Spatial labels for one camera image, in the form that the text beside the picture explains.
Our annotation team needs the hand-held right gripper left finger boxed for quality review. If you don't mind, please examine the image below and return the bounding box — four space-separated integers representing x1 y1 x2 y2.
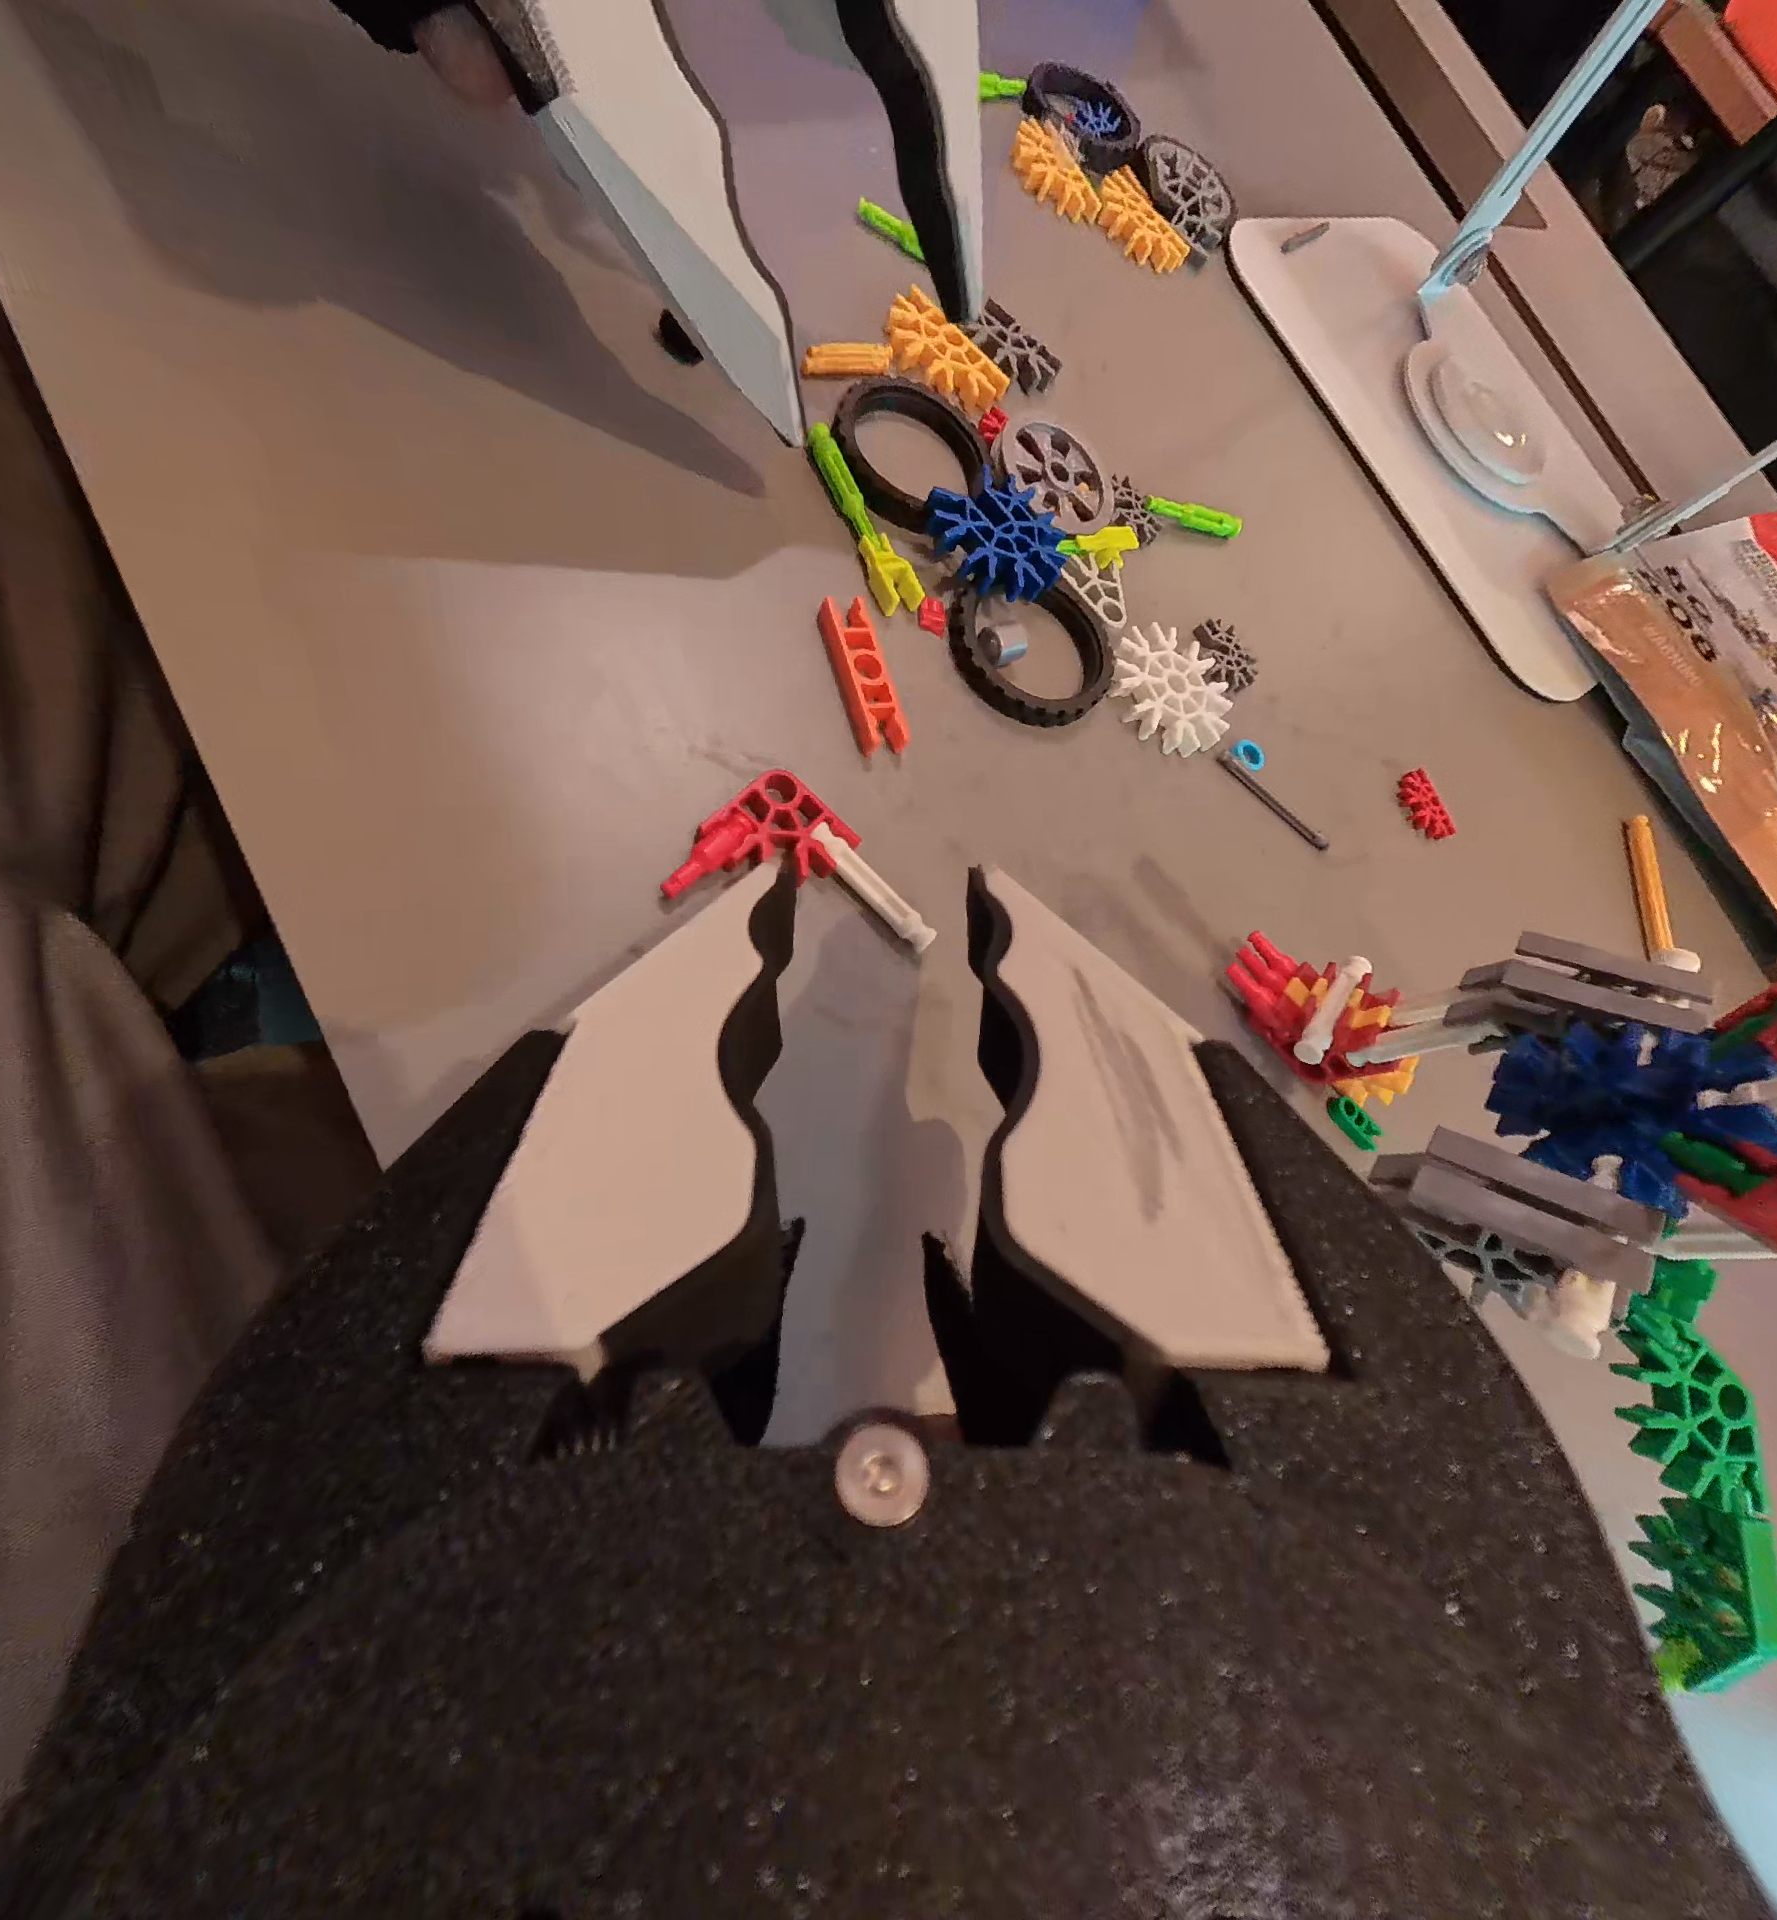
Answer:
424 869 804 1391

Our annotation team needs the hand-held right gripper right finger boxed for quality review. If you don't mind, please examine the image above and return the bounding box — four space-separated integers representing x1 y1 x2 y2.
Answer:
966 869 1334 1391

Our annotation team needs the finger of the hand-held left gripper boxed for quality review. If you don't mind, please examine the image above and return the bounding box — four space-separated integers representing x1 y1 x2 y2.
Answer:
523 0 811 448
830 0 990 328

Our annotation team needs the red corner connector assembly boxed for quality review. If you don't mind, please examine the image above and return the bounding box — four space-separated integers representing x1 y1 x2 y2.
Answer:
659 769 937 955

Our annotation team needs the colourful construction toy model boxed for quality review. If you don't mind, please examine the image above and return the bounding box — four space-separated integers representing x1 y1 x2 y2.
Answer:
1224 928 1777 1702

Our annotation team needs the person's left hand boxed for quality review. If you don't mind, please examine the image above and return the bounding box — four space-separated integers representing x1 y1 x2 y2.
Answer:
429 6 515 110

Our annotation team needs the orange fan connector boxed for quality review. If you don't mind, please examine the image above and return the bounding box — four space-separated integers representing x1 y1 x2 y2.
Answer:
883 284 1012 413
1011 117 1102 224
1094 166 1194 274

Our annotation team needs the small tyre with hub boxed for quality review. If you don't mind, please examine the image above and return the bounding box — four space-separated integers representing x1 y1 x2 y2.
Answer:
1024 63 1142 171

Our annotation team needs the dark grey snowflake connector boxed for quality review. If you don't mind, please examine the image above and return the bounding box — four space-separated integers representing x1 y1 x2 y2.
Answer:
962 302 1063 396

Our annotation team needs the black rubber tyre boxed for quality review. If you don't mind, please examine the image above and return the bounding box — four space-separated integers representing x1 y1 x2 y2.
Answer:
945 567 1124 732
830 372 998 537

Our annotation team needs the grey spoked wheel hub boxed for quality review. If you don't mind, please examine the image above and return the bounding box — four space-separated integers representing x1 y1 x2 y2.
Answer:
998 419 1117 531

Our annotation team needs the thin dark grey rod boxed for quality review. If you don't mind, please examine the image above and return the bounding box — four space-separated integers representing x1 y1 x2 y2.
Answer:
1218 749 1332 854

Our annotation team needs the blue snowflake connector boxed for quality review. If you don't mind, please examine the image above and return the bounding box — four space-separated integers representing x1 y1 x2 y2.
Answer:
925 478 1071 593

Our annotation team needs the white snowflake connector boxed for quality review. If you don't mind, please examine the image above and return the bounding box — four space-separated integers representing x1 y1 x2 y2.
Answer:
1110 623 1232 759

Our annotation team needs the orange ladder piece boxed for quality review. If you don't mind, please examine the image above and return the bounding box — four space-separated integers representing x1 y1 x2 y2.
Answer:
817 599 911 755

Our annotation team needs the long orange rod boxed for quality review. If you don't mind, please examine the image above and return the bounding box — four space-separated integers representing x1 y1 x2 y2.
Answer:
1620 813 1682 963

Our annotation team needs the printed toy packaging bag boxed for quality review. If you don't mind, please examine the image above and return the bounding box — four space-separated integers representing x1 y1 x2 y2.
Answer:
1547 508 1777 951

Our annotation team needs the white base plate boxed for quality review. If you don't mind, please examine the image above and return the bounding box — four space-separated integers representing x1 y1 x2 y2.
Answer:
1224 216 1644 704

